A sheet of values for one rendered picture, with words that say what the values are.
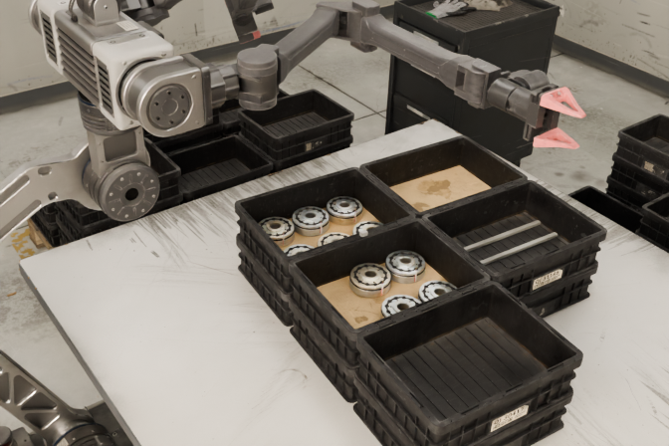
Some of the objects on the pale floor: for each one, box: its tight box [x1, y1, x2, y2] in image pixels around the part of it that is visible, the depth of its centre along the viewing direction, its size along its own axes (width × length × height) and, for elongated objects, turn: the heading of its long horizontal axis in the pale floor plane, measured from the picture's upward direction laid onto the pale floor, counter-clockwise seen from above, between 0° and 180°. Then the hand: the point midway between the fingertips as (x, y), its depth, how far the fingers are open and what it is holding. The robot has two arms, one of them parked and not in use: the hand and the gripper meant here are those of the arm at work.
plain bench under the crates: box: [19, 118, 669, 446], centre depth 238 cm, size 160×160×70 cm
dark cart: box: [384, 0, 559, 167], centre depth 390 cm, size 60×45×90 cm
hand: (576, 130), depth 147 cm, fingers open, 6 cm apart
